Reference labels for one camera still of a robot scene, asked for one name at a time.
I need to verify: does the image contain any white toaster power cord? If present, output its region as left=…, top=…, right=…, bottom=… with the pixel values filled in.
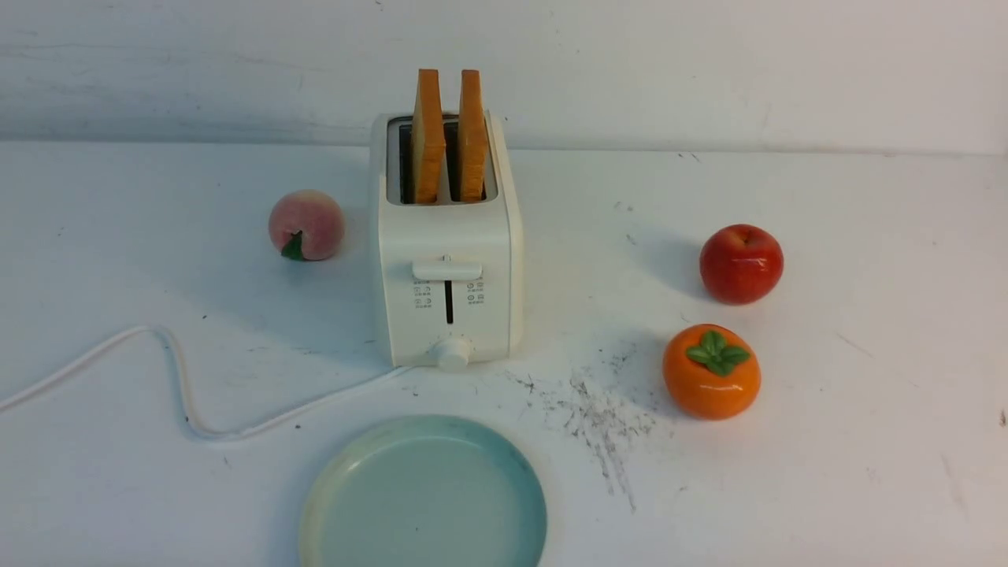
left=0, top=324, right=410, bottom=442

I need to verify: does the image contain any red apple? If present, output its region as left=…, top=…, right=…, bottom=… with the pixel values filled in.
left=699, top=224, right=784, bottom=305

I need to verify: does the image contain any white two-slot toaster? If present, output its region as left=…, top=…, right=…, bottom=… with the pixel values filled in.
left=368, top=113, right=525, bottom=371

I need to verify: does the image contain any orange persimmon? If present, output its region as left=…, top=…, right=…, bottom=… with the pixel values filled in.
left=661, top=324, right=762, bottom=421

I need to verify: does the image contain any light green plate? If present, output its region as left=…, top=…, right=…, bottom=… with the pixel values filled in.
left=298, top=415, right=548, bottom=566

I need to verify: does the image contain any pink peach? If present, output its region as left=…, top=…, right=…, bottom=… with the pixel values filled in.
left=268, top=190, right=347, bottom=261

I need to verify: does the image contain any toast slice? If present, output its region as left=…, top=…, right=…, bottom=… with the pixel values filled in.
left=458, top=69, right=488, bottom=203
left=411, top=69, right=446, bottom=204

